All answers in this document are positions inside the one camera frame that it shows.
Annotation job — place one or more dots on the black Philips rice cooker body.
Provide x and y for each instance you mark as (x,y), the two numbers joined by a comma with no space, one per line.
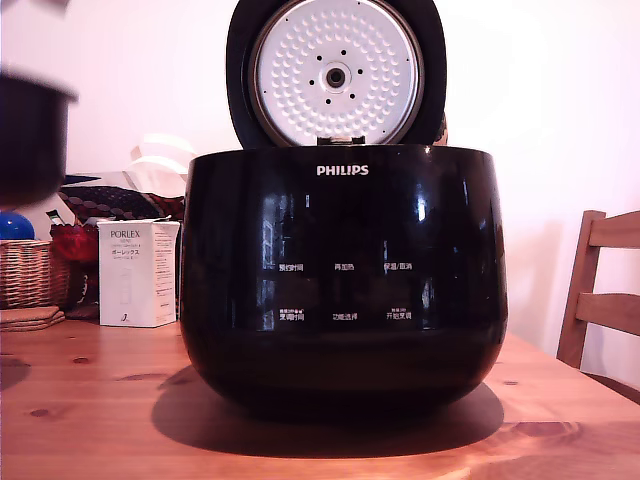
(345,225)

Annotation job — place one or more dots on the white Porlex cardboard box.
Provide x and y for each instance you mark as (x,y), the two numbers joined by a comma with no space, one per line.
(135,275)

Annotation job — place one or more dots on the dark patterned fabric cushion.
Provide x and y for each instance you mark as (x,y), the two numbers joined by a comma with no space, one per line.
(115,200)

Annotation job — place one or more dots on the black rice cooker lid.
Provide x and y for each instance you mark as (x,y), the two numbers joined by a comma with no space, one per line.
(335,80)

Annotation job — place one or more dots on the blue ball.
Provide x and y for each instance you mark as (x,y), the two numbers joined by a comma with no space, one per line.
(15,226)

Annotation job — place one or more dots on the brown wooden chair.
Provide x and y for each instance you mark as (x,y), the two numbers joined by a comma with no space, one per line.
(607,305)

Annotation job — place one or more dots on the dark metallic pot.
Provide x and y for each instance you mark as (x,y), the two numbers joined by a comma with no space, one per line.
(30,140)

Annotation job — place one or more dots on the woven wicker basket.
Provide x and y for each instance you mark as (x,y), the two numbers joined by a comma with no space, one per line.
(27,275)

